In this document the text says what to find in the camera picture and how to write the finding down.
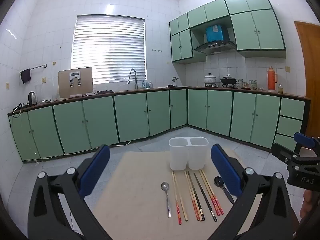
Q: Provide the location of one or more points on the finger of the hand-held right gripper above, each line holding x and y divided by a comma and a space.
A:
303, 140
282, 152

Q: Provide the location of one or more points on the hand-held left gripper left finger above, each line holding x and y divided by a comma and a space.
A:
96, 170

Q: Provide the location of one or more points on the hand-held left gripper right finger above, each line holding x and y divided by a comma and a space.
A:
226, 170

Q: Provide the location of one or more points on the black spoon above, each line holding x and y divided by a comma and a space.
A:
218, 181

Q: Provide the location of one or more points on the black chopstick gold band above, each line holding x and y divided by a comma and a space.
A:
206, 200
199, 205

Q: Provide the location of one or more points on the red-banded bamboo chopstick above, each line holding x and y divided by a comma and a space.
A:
193, 201

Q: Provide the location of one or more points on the white two-compartment utensil holder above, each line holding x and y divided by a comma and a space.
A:
178, 155

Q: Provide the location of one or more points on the metal spoon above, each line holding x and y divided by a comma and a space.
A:
165, 186

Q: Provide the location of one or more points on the person's right hand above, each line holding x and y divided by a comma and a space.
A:
306, 205

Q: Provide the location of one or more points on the dark brown countertop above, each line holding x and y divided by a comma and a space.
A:
295, 95

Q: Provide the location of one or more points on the green lower kitchen cabinets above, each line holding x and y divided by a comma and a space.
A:
100, 122

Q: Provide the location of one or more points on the small glass jar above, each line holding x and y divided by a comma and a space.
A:
281, 88

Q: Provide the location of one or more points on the orange thermos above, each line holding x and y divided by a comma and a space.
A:
271, 80

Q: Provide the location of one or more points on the wooden door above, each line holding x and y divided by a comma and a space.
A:
310, 67

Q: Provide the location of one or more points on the dark cloth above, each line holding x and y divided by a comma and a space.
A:
103, 91

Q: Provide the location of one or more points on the gas stove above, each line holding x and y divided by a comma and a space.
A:
218, 86

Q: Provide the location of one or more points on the black wok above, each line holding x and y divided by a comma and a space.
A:
228, 80

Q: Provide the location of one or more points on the brown water dispenser box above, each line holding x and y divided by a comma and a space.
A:
85, 80

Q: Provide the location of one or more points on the white cooking pot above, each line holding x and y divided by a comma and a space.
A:
210, 79

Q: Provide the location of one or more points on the electric kettle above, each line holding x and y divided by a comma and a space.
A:
32, 98

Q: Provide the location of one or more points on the metal kitchen faucet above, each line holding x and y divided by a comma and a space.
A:
136, 80

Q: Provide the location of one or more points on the dark towel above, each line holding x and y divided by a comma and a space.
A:
25, 76

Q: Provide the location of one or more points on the white window blind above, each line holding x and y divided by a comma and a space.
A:
107, 50

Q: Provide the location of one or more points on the range hood blue chimney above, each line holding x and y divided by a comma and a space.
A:
215, 46

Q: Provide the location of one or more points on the green upper wall cabinets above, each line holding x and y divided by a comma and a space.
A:
265, 30

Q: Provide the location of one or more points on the metal towel rail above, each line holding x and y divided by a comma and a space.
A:
37, 67

